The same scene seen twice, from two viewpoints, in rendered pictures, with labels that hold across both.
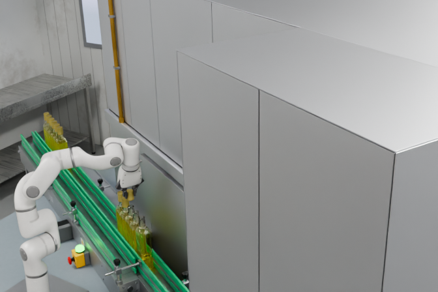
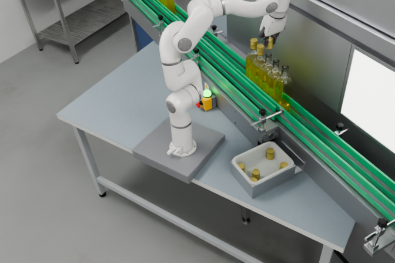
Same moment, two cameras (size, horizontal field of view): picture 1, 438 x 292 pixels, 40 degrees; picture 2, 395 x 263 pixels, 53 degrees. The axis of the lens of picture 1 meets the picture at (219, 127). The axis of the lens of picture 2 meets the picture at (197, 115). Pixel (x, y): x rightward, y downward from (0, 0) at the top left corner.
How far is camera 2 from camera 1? 114 cm
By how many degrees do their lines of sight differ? 19
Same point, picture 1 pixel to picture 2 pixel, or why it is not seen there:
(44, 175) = (197, 25)
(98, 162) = (253, 9)
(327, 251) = not seen: outside the picture
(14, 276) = (149, 118)
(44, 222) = (190, 74)
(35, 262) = (183, 114)
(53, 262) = not seen: hidden behind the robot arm
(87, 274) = (216, 117)
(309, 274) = not seen: outside the picture
